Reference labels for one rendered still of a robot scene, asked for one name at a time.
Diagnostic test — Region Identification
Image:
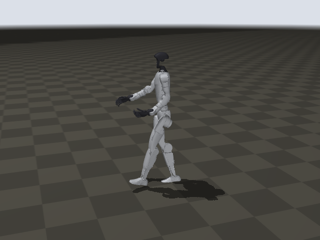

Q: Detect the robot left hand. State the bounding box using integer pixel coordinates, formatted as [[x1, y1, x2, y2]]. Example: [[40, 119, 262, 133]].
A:
[[133, 108, 154, 118]]

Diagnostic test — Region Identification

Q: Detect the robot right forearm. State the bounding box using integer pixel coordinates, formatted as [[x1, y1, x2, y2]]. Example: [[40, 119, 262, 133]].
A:
[[129, 88, 147, 101]]

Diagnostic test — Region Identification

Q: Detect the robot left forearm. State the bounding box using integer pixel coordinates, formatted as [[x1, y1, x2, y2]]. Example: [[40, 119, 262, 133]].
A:
[[149, 95, 170, 116]]

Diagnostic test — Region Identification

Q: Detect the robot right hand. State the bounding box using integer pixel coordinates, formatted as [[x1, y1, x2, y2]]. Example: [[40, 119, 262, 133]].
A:
[[115, 94, 133, 107]]

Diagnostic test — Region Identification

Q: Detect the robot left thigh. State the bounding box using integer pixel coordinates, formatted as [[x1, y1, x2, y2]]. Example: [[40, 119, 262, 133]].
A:
[[148, 114, 173, 154]]

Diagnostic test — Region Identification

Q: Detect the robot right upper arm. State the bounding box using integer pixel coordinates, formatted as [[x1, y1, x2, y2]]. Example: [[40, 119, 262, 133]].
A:
[[145, 77, 155, 94]]

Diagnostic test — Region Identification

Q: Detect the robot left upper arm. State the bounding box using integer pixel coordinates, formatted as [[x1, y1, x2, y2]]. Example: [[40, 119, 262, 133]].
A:
[[159, 73, 171, 100]]

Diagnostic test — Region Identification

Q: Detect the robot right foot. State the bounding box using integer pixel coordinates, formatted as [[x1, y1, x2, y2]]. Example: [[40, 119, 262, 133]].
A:
[[161, 175, 181, 183]]

